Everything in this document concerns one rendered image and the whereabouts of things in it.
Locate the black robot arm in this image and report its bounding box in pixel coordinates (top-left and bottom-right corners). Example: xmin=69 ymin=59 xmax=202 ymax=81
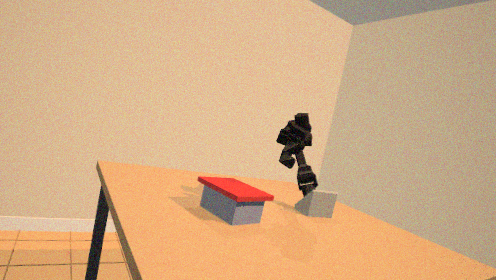
xmin=276 ymin=113 xmax=318 ymax=197

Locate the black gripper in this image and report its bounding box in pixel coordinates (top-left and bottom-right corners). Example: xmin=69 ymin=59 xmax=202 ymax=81
xmin=279 ymin=125 xmax=308 ymax=169

